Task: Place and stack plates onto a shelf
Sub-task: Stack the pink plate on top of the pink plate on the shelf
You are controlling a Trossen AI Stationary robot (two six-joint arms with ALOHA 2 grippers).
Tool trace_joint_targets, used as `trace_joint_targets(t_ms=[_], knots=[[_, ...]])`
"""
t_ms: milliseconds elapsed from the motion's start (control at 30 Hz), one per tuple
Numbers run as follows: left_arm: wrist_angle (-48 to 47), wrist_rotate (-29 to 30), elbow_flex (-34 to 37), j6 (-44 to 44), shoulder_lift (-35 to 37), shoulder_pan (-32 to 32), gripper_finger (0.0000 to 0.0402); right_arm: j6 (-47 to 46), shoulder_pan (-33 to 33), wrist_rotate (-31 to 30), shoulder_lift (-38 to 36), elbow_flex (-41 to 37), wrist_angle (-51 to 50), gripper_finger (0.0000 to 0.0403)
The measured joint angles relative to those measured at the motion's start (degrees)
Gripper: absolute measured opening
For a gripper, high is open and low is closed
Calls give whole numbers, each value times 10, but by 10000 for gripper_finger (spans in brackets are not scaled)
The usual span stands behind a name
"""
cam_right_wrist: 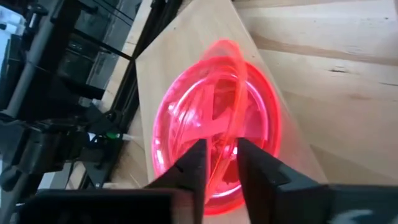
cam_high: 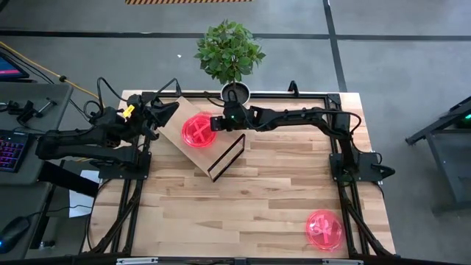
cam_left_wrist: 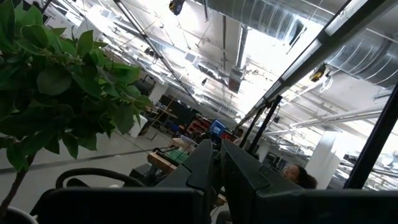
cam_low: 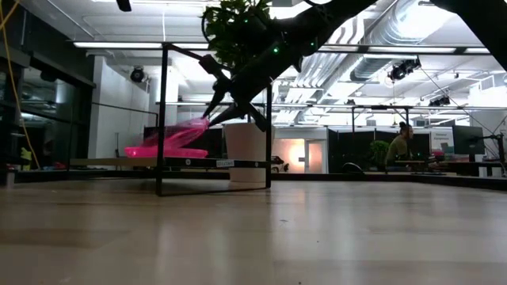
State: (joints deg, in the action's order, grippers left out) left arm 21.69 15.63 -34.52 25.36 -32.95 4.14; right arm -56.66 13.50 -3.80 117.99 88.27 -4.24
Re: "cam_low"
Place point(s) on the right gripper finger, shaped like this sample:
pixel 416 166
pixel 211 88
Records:
pixel 227 115
pixel 216 99

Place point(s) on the translucent pink plate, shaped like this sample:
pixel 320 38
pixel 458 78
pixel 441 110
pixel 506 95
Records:
pixel 166 153
pixel 186 132

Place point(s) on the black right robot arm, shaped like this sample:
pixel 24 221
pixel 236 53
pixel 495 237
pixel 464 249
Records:
pixel 328 20

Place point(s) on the white plant pot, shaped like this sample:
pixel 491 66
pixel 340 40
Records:
pixel 245 150

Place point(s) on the green potted tree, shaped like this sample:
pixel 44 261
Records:
pixel 233 35

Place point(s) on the black ceiling spotlight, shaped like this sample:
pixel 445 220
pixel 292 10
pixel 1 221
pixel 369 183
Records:
pixel 402 70
pixel 137 74
pixel 439 101

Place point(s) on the white ceiling light bar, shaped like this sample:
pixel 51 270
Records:
pixel 119 44
pixel 412 50

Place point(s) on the black office partition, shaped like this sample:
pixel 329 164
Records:
pixel 348 146

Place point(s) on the green background plant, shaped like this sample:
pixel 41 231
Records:
pixel 379 152

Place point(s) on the person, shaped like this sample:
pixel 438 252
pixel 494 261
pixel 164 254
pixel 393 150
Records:
pixel 398 150

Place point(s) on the yellow-green object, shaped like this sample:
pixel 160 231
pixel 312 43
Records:
pixel 26 156

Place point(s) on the black computer monitor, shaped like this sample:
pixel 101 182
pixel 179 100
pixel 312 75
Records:
pixel 468 140

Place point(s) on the wooden shelf black metal frame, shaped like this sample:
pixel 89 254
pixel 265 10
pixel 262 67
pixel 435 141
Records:
pixel 119 162

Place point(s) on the silver ventilation duct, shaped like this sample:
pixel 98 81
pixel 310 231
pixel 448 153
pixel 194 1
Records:
pixel 396 23

